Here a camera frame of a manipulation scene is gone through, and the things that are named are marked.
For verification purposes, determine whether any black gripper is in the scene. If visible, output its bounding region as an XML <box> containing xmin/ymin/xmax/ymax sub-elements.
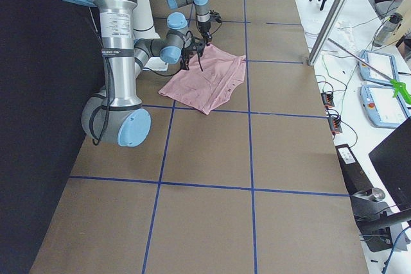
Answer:
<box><xmin>196</xmin><ymin>10</ymin><xmax>222</xmax><ymax>46</ymax></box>
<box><xmin>180</xmin><ymin>39</ymin><xmax>206</xmax><ymax>72</ymax></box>

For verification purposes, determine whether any pink Snoopy t-shirt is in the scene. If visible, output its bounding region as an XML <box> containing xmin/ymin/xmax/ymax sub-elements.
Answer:
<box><xmin>159</xmin><ymin>44</ymin><xmax>246</xmax><ymax>115</ymax></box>

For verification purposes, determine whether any brown table cover mat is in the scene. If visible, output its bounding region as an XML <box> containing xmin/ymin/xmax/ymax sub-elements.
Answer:
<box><xmin>31</xmin><ymin>0</ymin><xmax>367</xmax><ymax>273</ymax></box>

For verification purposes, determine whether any orange connector block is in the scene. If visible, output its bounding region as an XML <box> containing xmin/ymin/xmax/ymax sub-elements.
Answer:
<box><xmin>320</xmin><ymin>91</ymin><xmax>342</xmax><ymax>136</ymax></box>

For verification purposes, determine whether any water bottle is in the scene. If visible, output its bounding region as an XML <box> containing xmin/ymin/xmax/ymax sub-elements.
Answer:
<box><xmin>372</xmin><ymin>12</ymin><xmax>403</xmax><ymax>47</ymax></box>

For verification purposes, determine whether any teach pendant far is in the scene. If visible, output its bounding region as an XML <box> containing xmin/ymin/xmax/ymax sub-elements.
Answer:
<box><xmin>358</xmin><ymin>49</ymin><xmax>410</xmax><ymax>87</ymax></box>

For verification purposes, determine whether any teach pendant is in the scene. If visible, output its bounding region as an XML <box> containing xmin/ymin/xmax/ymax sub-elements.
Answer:
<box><xmin>360</xmin><ymin>85</ymin><xmax>410</xmax><ymax>129</ymax></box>
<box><xmin>358</xmin><ymin>49</ymin><xmax>410</xmax><ymax>87</ymax></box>

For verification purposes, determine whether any teach pendant near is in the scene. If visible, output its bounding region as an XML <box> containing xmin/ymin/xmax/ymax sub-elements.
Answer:
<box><xmin>360</xmin><ymin>85</ymin><xmax>410</xmax><ymax>129</ymax></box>

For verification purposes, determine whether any metal reacher grabber tool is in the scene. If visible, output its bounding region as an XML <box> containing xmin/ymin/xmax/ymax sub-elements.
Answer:
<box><xmin>328</xmin><ymin>38</ymin><xmax>411</xmax><ymax>104</ymax></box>

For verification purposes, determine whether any black box device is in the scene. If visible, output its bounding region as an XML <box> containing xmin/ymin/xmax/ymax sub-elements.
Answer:
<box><xmin>335</xmin><ymin>144</ymin><xmax>373</xmax><ymax>195</ymax></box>

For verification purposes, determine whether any black monitor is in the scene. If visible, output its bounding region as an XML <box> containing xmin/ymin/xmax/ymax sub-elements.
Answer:
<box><xmin>369</xmin><ymin>119</ymin><xmax>411</xmax><ymax>210</ymax></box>

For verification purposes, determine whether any aluminium frame post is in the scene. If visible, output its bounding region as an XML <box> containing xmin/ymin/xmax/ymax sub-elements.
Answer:
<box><xmin>308</xmin><ymin>0</ymin><xmax>347</xmax><ymax>66</ymax></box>

